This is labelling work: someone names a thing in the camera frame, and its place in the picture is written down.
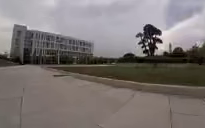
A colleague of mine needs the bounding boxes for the white multi-storey building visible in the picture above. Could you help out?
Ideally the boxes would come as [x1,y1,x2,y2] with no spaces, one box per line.
[9,23,95,65]

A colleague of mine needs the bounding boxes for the grey concrete slab pavement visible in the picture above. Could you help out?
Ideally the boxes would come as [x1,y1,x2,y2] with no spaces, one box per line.
[0,64,205,128]

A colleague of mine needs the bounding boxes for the tall dark tree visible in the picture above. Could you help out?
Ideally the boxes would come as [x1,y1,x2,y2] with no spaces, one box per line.
[135,23,164,58]

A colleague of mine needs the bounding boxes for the row of trees and bushes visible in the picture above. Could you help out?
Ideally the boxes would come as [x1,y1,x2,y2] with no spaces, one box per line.
[89,39,205,65]

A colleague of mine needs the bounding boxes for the dark sloped bank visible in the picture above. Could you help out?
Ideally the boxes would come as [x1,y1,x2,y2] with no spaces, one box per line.
[0,55,22,69]

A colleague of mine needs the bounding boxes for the pale tower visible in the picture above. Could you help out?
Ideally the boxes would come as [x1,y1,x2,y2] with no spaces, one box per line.
[168,42,173,55]

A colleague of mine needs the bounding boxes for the grey concrete kerb strip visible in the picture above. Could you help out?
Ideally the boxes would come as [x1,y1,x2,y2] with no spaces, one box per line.
[41,65,205,99]

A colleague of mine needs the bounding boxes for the dark manhole cover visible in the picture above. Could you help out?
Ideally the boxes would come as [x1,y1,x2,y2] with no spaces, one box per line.
[52,73,72,78]

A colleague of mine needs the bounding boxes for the green grass lawn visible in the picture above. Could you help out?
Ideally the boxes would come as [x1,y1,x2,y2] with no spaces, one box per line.
[51,63,205,88]

